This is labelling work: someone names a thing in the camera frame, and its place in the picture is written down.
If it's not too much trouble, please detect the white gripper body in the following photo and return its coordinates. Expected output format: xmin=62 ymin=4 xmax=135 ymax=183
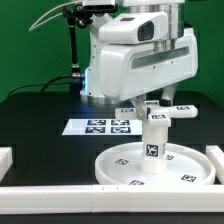
xmin=99 ymin=28 xmax=198 ymax=101

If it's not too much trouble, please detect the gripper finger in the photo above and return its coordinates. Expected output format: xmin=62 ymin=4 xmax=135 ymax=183
xmin=131 ymin=96 xmax=147 ymax=120
xmin=159 ymin=84 xmax=176 ymax=107

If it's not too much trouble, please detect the white cross-shaped table base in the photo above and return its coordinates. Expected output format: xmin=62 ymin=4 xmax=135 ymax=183
xmin=115 ymin=100 xmax=198 ymax=121

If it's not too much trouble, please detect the white round table top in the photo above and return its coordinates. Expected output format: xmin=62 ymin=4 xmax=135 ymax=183
xmin=95 ymin=142 xmax=215 ymax=186

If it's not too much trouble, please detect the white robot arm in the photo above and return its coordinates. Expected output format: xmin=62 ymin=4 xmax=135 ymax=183
xmin=81 ymin=0 xmax=198 ymax=120

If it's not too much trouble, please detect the white marker sheet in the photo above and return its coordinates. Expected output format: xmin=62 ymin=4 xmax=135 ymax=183
xmin=63 ymin=119 xmax=142 ymax=136

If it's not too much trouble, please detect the white right fence bar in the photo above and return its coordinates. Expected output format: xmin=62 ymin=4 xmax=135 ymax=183
xmin=206 ymin=145 xmax=224 ymax=185

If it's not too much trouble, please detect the white fence bar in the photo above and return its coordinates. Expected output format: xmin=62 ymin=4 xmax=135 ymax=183
xmin=0 ymin=185 xmax=224 ymax=214
xmin=206 ymin=145 xmax=224 ymax=185
xmin=0 ymin=147 xmax=13 ymax=182

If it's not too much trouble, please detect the white front fence bar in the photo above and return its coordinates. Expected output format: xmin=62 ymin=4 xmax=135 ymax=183
xmin=0 ymin=185 xmax=224 ymax=214

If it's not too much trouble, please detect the white left fence bar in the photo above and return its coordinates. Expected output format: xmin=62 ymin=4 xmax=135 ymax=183
xmin=0 ymin=147 xmax=13 ymax=182

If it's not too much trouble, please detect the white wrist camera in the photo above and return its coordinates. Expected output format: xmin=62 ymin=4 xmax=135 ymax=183
xmin=99 ymin=12 xmax=168 ymax=44

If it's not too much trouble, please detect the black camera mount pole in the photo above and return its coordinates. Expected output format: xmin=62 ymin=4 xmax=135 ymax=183
xmin=63 ymin=4 xmax=92 ymax=80

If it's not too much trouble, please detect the black cable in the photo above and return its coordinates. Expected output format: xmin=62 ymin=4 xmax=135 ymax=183
xmin=6 ymin=74 xmax=84 ymax=99

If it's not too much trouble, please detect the white cable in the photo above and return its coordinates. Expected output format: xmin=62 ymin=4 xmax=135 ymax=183
xmin=28 ymin=0 xmax=85 ymax=32

